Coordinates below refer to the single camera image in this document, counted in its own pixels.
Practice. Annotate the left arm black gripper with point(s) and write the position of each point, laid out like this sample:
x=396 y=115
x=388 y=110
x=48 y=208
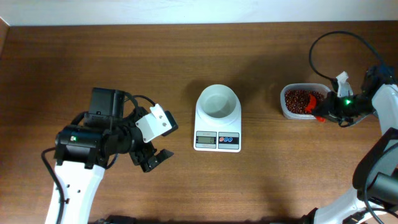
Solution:
x=155 y=160

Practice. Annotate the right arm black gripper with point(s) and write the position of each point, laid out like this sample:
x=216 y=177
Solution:
x=328 y=107

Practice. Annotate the red plastic measuring scoop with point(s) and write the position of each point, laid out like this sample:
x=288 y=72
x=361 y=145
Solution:
x=311 y=105

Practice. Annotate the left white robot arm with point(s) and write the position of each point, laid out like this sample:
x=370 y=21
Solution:
x=114 y=124

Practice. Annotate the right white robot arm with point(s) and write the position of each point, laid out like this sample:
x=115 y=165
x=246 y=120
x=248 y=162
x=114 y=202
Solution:
x=374 y=185

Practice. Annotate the white digital kitchen scale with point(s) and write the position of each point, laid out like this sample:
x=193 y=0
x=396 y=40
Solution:
x=218 y=135

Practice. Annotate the clear plastic bean container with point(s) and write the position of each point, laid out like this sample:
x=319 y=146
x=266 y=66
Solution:
x=301 y=86

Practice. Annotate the red beans in container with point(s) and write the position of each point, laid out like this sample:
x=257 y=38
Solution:
x=297 y=100

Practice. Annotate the white round bowl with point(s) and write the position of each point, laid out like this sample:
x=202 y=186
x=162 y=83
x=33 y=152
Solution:
x=217 y=101

